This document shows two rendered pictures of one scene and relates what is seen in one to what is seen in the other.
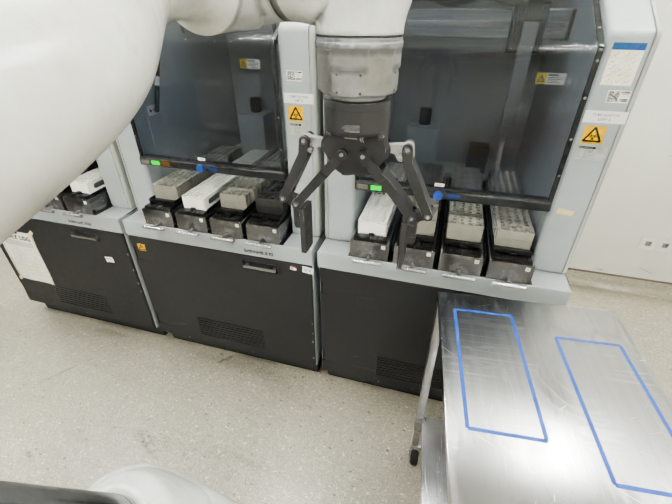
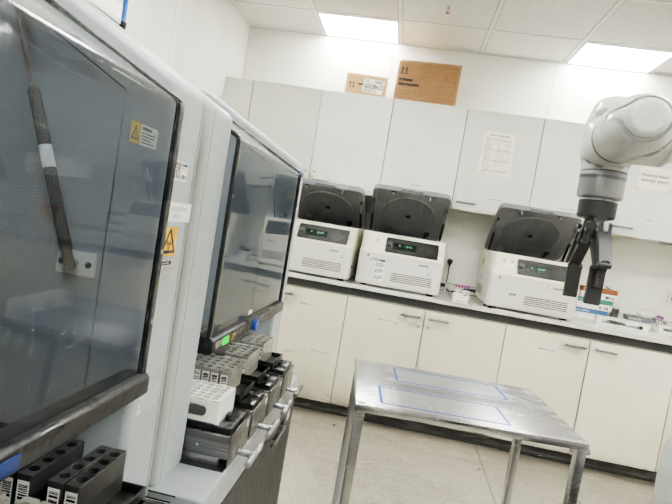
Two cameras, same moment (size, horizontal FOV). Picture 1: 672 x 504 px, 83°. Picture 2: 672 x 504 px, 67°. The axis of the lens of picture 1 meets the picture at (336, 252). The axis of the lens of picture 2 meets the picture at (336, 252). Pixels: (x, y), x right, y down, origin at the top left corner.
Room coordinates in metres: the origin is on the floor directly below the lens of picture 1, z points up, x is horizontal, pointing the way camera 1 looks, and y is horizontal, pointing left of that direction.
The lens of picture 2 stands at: (1.14, 0.97, 1.26)
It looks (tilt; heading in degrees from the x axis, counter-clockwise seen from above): 3 degrees down; 261
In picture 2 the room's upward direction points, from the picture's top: 9 degrees clockwise
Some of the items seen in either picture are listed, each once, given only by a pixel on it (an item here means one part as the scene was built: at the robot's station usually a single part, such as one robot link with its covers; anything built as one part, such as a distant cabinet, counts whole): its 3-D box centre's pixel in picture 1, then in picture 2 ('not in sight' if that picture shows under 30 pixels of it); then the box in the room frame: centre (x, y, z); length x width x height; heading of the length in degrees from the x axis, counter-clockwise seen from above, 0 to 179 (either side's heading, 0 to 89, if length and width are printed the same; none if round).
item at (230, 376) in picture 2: (418, 225); (230, 377); (1.15, -0.28, 0.85); 0.12 x 0.02 x 0.06; 74
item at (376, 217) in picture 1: (379, 211); (162, 394); (1.29, -0.17, 0.83); 0.30 x 0.10 x 0.06; 164
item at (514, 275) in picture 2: not in sight; (527, 259); (-0.70, -2.30, 1.25); 0.62 x 0.56 x 0.69; 73
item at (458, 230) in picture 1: (464, 231); (249, 362); (1.11, -0.43, 0.85); 0.12 x 0.02 x 0.06; 73
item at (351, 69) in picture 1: (358, 67); (600, 187); (0.45, -0.02, 1.43); 0.09 x 0.09 x 0.06
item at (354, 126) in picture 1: (356, 136); (594, 222); (0.45, -0.02, 1.36); 0.08 x 0.07 x 0.09; 74
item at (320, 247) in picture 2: not in sight; (323, 228); (0.68, -2.70, 1.22); 0.62 x 0.56 x 0.64; 72
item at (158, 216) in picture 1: (202, 185); not in sight; (1.66, 0.62, 0.78); 0.73 x 0.14 x 0.09; 164
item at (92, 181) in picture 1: (106, 176); not in sight; (1.64, 1.05, 0.83); 0.30 x 0.10 x 0.06; 164
